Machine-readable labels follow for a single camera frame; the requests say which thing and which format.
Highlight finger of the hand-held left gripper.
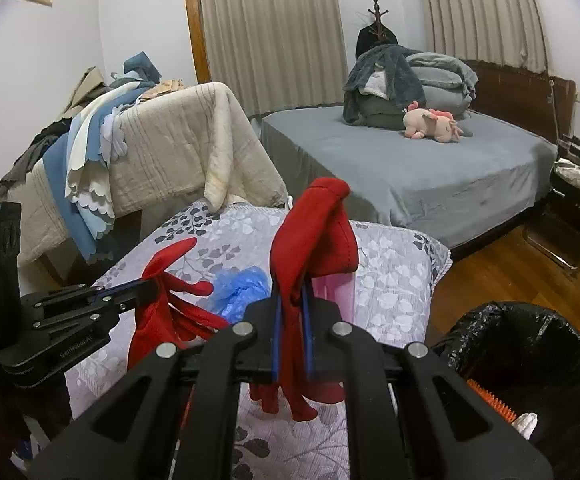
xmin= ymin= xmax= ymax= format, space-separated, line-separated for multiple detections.
xmin=18 ymin=277 xmax=163 ymax=313
xmin=30 ymin=301 xmax=123 ymax=343

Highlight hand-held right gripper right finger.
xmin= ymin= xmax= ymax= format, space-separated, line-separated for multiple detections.
xmin=302 ymin=295 xmax=555 ymax=480

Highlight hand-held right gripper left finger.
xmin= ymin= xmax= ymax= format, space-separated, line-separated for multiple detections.
xmin=29 ymin=297 xmax=283 ymax=480

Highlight blue plastic bag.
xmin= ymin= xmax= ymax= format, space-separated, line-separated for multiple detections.
xmin=205 ymin=265 xmax=273 ymax=326

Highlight red glove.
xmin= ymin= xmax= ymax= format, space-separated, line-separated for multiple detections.
xmin=127 ymin=238 xmax=231 ymax=366
xmin=247 ymin=177 xmax=358 ymax=421

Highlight orange foam net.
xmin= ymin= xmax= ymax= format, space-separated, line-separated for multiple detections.
xmin=466 ymin=379 xmax=508 ymax=418

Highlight trash bin with black bag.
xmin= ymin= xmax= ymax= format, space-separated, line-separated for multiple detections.
xmin=430 ymin=301 xmax=580 ymax=480

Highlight white tissue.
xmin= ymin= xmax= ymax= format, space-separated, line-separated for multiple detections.
xmin=512 ymin=412 xmax=539 ymax=436

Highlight grey floral quilt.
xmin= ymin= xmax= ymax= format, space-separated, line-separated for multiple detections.
xmin=62 ymin=201 xmax=452 ymax=480

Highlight dark clothes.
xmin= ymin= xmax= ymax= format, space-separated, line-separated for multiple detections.
xmin=0 ymin=120 xmax=73 ymax=198

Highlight blue white scalloped cloths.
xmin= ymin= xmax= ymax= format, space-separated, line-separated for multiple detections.
xmin=42 ymin=51 xmax=163 ymax=261

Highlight bed with grey sheet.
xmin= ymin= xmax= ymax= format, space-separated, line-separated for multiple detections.
xmin=260 ymin=105 xmax=558 ymax=261

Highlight khaki cloth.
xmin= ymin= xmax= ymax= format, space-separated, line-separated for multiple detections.
xmin=60 ymin=66 xmax=111 ymax=121

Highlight peach cloth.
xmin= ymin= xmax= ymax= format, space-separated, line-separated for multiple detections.
xmin=132 ymin=78 xmax=186 ymax=101

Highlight pink plush toy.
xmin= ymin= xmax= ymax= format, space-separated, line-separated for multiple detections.
xmin=402 ymin=101 xmax=466 ymax=143

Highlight black folding chair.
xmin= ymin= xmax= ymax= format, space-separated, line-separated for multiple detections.
xmin=522 ymin=135 xmax=580 ymax=271

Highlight dark grey fleece blanket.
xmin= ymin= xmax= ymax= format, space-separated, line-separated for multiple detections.
xmin=342 ymin=44 xmax=427 ymax=126

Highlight folded grey duvets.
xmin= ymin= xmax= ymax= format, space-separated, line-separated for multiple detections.
xmin=342 ymin=51 xmax=480 ymax=128

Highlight dark coat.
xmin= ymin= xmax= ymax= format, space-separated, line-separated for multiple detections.
xmin=355 ymin=25 xmax=401 ymax=61

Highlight wide beige curtain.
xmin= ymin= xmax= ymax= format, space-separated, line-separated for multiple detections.
xmin=197 ymin=0 xmax=348 ymax=118

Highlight wooden headboard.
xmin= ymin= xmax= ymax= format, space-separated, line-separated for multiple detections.
xmin=462 ymin=59 xmax=577 ymax=143

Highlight wooden coat rack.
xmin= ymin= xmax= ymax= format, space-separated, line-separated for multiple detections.
xmin=367 ymin=0 xmax=388 ymax=43

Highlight narrow beige curtain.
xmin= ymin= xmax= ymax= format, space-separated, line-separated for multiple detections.
xmin=420 ymin=0 xmax=551 ymax=73

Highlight wooden window frame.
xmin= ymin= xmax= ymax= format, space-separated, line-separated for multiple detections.
xmin=169 ymin=0 xmax=212 ymax=85

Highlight grey charging cable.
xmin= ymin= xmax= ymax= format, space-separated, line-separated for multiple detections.
xmin=547 ymin=77 xmax=571 ymax=143

